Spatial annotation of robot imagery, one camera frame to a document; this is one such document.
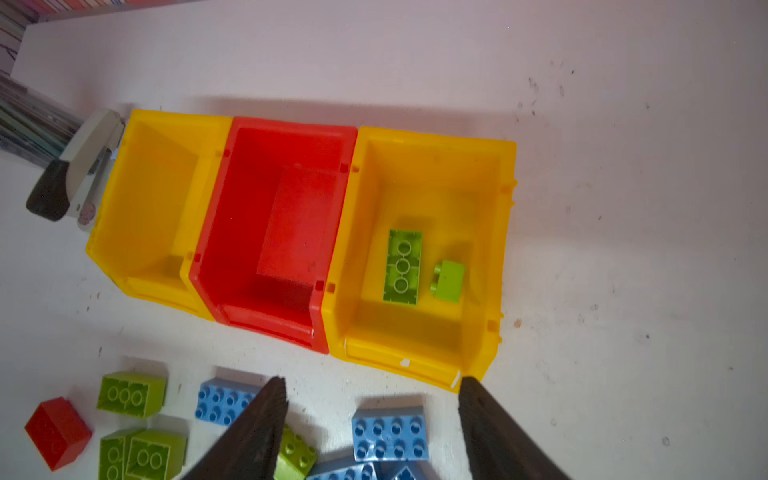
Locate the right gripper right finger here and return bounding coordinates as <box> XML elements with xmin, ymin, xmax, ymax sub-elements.
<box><xmin>458</xmin><ymin>376</ymin><xmax>568</xmax><ymax>479</ymax></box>

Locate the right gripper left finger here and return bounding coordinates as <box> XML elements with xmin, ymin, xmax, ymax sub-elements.
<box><xmin>183</xmin><ymin>376</ymin><xmax>289</xmax><ymax>480</ymax></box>

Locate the small green brick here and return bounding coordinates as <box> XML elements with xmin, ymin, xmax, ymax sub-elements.
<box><xmin>430</xmin><ymin>260</ymin><xmax>466</xmax><ymax>303</ymax></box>

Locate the green brick square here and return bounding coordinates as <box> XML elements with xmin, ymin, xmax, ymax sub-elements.
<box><xmin>125</xmin><ymin>429</ymin><xmax>187</xmax><ymax>480</ymax></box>

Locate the green long brick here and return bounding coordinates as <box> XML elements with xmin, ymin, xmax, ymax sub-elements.
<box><xmin>97</xmin><ymin>372</ymin><xmax>167</xmax><ymax>419</ymax></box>

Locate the right yellow bin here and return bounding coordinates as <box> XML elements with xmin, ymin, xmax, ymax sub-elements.
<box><xmin>322</xmin><ymin>127</ymin><xmax>517</xmax><ymax>391</ymax></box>

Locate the yellow bin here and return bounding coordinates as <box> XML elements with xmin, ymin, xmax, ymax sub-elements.
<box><xmin>86</xmin><ymin>110</ymin><xmax>233</xmax><ymax>320</ymax></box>
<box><xmin>322</xmin><ymin>127</ymin><xmax>517</xmax><ymax>391</ymax></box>

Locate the red brick far left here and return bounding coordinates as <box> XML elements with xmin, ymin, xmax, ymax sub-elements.
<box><xmin>25</xmin><ymin>397</ymin><xmax>92</xmax><ymax>471</ymax></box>

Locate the red middle bin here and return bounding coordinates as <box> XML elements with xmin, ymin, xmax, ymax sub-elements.
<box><xmin>189</xmin><ymin>117</ymin><xmax>358</xmax><ymax>354</ymax></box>

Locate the left yellow bin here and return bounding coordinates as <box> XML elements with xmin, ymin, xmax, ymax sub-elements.
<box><xmin>86</xmin><ymin>110</ymin><xmax>233</xmax><ymax>320</ymax></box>

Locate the grey stapler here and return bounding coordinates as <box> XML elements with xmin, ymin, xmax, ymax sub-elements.
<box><xmin>26</xmin><ymin>108</ymin><xmax>125</xmax><ymax>232</ymax></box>

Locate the cup of pencils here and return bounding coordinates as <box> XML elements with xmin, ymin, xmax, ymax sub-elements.
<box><xmin>1</xmin><ymin>73</ymin><xmax>83</xmax><ymax>169</ymax></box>

